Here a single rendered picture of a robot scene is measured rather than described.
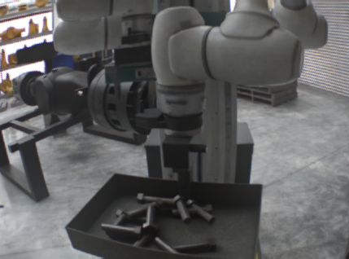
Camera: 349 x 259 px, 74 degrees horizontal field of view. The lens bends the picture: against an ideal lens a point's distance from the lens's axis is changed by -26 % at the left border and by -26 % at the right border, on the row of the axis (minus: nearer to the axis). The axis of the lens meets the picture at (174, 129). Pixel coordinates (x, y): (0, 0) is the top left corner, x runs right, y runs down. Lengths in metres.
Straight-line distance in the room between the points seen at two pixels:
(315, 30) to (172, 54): 0.62
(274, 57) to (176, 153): 0.25
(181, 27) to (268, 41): 0.16
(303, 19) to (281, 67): 0.53
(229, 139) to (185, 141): 0.79
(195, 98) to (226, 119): 0.76
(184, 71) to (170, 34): 0.07
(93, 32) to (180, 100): 0.60
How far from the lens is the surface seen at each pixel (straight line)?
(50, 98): 3.18
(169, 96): 0.53
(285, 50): 0.44
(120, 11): 0.80
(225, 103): 1.27
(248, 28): 0.45
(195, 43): 0.49
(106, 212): 0.66
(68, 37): 1.05
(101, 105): 2.35
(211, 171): 1.43
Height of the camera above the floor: 1.41
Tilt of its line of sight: 19 degrees down
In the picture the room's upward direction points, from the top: 3 degrees counter-clockwise
